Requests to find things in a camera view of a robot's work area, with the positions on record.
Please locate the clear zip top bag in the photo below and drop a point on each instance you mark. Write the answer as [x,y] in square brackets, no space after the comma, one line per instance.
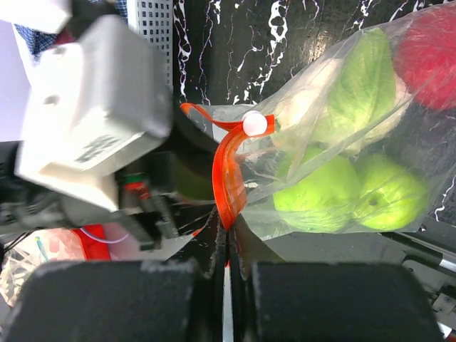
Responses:
[254,160]

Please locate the fake green white cabbage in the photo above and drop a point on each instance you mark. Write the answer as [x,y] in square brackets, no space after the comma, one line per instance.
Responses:
[339,97]

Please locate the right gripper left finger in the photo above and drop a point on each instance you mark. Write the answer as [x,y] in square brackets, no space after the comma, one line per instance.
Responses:
[180,299]

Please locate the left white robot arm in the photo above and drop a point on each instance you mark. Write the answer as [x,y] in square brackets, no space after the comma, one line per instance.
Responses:
[27,207]

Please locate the blue checkered cloth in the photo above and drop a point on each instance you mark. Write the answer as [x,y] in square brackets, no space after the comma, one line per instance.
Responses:
[37,42]

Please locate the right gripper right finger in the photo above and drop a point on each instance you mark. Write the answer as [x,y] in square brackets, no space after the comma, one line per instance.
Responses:
[275,300]

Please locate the fake red fruit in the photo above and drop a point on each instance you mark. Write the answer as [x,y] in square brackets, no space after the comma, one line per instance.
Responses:
[425,57]

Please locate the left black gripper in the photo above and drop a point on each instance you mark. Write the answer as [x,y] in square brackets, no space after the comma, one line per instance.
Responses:
[167,193]

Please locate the white laundry basket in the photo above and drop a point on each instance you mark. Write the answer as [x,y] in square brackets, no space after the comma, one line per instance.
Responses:
[153,20]

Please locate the fake green apple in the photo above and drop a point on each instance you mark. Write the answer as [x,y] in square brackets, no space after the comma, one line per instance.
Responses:
[323,201]
[391,196]

